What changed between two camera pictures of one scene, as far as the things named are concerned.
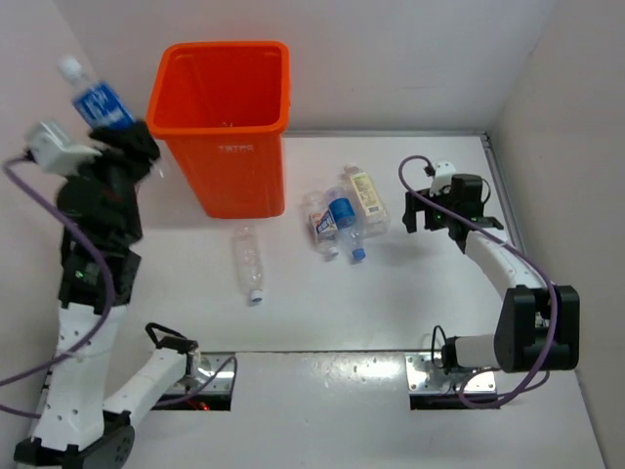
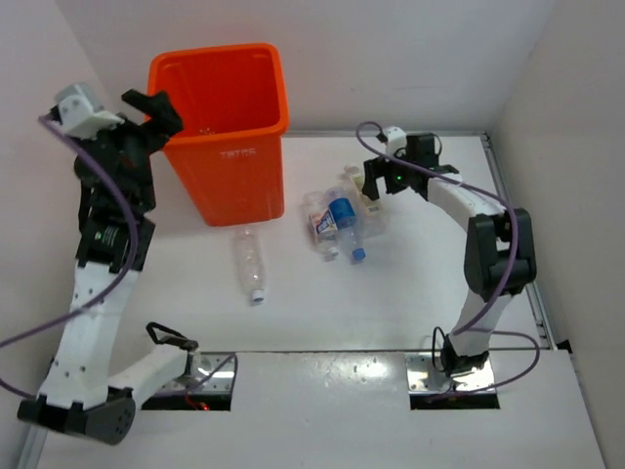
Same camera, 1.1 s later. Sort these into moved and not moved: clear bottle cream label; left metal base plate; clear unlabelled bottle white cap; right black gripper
Moved: right black gripper
Not moved: left metal base plate; clear bottle cream label; clear unlabelled bottle white cap
